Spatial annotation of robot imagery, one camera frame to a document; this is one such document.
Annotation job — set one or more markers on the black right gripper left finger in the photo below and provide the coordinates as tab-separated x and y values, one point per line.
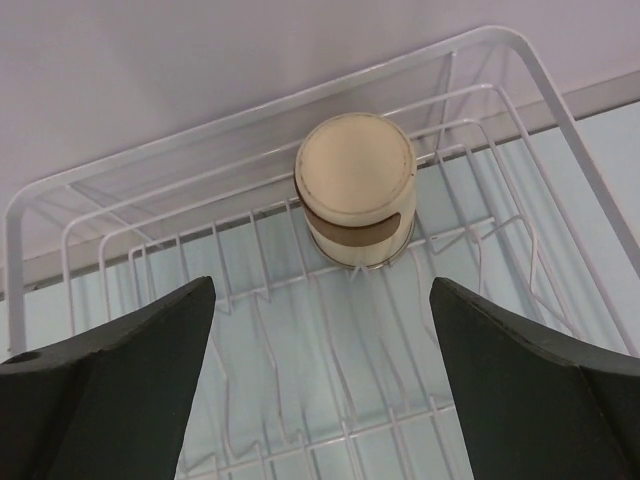
112	402

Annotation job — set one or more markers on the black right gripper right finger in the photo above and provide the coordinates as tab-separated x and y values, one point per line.
534	403

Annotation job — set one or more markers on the brown cream cup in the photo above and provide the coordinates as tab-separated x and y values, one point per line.
355	178

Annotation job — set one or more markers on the white wire dish rack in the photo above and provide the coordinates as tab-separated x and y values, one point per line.
315	370

